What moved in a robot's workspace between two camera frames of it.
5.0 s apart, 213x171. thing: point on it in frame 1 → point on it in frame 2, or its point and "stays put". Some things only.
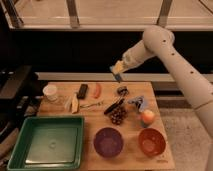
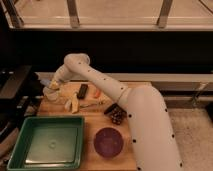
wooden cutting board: (124, 129) stays put
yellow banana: (75, 104) stays put
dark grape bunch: (117, 115) stays put
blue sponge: (118, 77) → (45, 82)
